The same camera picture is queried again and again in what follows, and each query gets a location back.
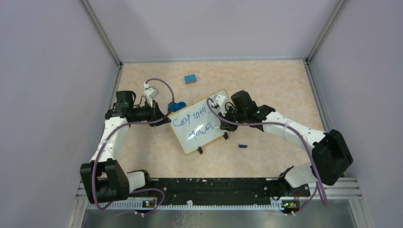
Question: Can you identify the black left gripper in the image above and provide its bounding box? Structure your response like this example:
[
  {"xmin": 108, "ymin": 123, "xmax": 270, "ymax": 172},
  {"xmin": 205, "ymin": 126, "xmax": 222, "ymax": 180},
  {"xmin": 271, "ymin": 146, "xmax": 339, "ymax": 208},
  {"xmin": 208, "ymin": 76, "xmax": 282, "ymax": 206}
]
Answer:
[{"xmin": 132, "ymin": 99, "xmax": 171, "ymax": 127}]

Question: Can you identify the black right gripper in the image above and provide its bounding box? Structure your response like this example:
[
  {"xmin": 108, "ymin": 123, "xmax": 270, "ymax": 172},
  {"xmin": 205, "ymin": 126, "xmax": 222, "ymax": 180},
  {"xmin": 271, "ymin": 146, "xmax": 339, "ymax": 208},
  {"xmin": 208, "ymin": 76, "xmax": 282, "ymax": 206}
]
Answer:
[{"xmin": 218, "ymin": 104, "xmax": 247, "ymax": 132}]

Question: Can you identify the yellow-framed whiteboard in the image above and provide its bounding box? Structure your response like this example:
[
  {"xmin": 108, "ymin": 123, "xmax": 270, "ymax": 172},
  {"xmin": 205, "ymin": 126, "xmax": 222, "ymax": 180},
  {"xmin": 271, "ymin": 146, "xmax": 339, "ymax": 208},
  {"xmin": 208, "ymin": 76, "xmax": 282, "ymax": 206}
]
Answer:
[{"xmin": 169, "ymin": 97, "xmax": 226, "ymax": 154}]

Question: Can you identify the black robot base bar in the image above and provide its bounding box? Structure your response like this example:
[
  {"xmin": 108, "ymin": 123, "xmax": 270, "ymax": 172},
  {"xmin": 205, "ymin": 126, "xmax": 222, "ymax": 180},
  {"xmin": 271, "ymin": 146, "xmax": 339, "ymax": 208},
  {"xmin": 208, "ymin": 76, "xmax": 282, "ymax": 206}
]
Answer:
[{"xmin": 123, "ymin": 167, "xmax": 311, "ymax": 209}]

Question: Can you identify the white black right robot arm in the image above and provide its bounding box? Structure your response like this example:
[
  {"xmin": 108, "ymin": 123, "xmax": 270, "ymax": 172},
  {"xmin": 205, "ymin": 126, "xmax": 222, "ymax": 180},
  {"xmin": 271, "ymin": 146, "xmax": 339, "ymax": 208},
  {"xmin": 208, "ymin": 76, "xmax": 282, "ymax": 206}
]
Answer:
[{"xmin": 212, "ymin": 90, "xmax": 353, "ymax": 196}]

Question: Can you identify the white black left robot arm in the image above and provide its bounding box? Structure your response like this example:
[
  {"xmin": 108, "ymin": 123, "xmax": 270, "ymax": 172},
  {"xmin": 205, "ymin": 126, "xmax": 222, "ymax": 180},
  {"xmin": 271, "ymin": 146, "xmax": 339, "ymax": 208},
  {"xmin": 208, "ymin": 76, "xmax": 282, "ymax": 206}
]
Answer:
[{"xmin": 80, "ymin": 87, "xmax": 171, "ymax": 204}]

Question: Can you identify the blue toy wheel block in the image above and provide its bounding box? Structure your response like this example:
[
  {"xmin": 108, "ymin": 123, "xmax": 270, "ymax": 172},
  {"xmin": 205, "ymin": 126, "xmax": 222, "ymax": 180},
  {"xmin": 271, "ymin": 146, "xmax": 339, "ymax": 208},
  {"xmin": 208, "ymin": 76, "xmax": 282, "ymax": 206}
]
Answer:
[{"xmin": 167, "ymin": 102, "xmax": 186, "ymax": 114}]

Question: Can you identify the blue lego brick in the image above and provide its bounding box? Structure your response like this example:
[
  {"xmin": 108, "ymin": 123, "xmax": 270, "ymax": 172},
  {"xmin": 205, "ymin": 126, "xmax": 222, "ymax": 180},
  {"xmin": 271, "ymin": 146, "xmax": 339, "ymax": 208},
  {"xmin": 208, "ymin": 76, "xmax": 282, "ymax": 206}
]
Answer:
[{"xmin": 184, "ymin": 74, "xmax": 197, "ymax": 85}]

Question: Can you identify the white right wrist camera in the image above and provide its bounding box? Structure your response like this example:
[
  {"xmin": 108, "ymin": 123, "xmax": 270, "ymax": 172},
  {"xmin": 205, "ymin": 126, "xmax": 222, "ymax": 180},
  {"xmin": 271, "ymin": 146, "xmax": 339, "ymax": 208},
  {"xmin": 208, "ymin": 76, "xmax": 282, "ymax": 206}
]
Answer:
[{"xmin": 211, "ymin": 95, "xmax": 229, "ymax": 117}]

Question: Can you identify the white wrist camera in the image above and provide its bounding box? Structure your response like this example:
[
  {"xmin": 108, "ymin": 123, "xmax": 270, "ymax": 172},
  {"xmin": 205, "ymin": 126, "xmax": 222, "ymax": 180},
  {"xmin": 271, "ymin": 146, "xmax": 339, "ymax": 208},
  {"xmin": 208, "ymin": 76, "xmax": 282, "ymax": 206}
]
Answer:
[
  {"xmin": 143, "ymin": 82, "xmax": 159, "ymax": 107},
  {"xmin": 211, "ymin": 95, "xmax": 229, "ymax": 117}
]

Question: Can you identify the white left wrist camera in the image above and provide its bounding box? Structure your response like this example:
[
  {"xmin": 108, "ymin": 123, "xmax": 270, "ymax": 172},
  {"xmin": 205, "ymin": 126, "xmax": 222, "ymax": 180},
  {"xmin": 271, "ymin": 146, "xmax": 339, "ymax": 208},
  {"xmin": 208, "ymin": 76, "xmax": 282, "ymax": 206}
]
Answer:
[{"xmin": 143, "ymin": 82, "xmax": 159, "ymax": 107}]

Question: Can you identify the white cable duct strip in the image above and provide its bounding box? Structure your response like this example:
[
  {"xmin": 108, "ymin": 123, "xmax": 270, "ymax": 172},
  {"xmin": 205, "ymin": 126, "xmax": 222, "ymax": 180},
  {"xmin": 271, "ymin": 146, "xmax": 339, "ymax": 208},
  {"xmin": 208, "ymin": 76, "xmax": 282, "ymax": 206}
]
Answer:
[{"xmin": 107, "ymin": 199, "xmax": 284, "ymax": 211}]

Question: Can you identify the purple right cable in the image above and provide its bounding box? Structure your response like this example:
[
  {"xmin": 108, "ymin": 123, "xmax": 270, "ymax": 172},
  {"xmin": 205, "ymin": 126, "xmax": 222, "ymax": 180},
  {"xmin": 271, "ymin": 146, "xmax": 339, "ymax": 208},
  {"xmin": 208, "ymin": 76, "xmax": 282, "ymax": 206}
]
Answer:
[{"xmin": 206, "ymin": 98, "xmax": 329, "ymax": 217}]

